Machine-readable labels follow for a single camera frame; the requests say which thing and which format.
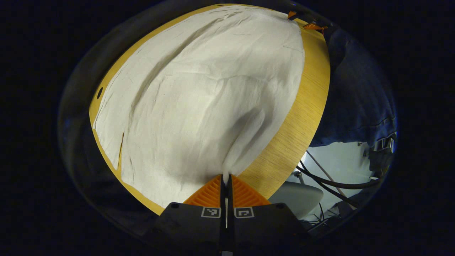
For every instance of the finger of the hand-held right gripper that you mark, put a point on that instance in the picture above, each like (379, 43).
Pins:
(313, 26)
(292, 14)

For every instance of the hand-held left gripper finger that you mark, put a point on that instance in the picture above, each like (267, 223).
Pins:
(222, 199)
(230, 199)

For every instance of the white jeans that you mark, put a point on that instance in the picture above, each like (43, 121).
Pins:
(199, 106)

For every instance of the grey chair seat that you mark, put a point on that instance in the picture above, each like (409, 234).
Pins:
(295, 199)

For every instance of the person's dark blue clothing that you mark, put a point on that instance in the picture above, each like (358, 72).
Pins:
(355, 89)

